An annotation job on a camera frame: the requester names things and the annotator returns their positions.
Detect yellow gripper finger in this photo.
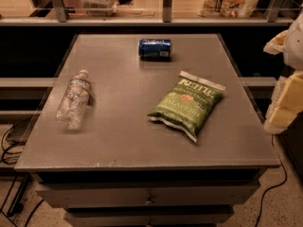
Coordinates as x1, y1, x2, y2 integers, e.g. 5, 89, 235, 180
263, 30, 287, 55
263, 71, 303, 134

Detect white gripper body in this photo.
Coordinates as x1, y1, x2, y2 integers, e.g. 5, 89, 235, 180
283, 13, 303, 70

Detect blue pepsi can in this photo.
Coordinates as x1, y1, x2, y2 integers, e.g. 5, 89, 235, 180
138, 39, 171, 61

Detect printed snack bag on shelf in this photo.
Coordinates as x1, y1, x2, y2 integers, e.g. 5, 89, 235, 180
198, 0, 258, 18

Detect green jalapeno chip bag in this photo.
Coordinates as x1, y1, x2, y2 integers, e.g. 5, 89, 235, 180
148, 71, 225, 142

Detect clear plastic container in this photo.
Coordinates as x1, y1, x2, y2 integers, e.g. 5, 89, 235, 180
81, 0, 117, 17

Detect clear plastic water bottle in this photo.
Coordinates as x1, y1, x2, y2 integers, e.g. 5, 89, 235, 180
56, 70, 91, 131

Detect metal shelf rack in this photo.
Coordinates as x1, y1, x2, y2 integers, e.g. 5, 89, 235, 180
0, 0, 302, 26

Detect black floor cable right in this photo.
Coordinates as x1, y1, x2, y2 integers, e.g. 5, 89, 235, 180
254, 134, 289, 227

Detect black floor cables left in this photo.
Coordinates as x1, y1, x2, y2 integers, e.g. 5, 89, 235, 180
0, 116, 45, 227

